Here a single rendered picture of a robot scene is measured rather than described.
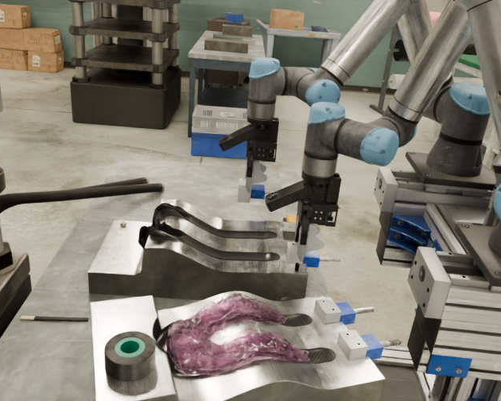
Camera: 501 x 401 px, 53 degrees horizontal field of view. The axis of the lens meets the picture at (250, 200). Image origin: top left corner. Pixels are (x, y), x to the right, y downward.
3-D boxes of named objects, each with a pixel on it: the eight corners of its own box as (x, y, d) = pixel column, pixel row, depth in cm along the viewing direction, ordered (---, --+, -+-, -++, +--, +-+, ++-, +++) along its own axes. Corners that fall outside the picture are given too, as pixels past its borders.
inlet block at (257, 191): (281, 198, 148) (283, 181, 146) (282, 205, 144) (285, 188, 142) (237, 195, 148) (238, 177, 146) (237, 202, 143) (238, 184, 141)
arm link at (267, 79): (287, 62, 127) (255, 60, 125) (282, 104, 132) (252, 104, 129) (277, 56, 134) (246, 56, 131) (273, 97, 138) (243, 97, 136)
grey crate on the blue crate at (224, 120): (260, 125, 469) (261, 109, 463) (261, 138, 431) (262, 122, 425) (195, 120, 467) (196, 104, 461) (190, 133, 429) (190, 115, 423)
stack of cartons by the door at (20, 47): (65, 69, 727) (61, 8, 692) (57, 73, 697) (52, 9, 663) (6, 64, 724) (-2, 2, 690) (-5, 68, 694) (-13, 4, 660)
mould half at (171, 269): (293, 250, 141) (299, 207, 136) (303, 306, 118) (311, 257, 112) (114, 239, 139) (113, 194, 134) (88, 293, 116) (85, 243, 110)
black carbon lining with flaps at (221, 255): (275, 238, 133) (279, 205, 129) (280, 270, 118) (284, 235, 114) (144, 229, 131) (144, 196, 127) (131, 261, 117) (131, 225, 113)
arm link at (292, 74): (327, 103, 131) (288, 103, 128) (310, 93, 141) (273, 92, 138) (331, 72, 128) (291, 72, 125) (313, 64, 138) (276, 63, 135)
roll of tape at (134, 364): (152, 344, 86) (152, 327, 85) (158, 377, 79) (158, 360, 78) (103, 350, 84) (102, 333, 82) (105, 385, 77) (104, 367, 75)
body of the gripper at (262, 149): (275, 165, 137) (279, 122, 132) (243, 162, 137) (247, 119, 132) (273, 155, 144) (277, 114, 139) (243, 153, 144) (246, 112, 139)
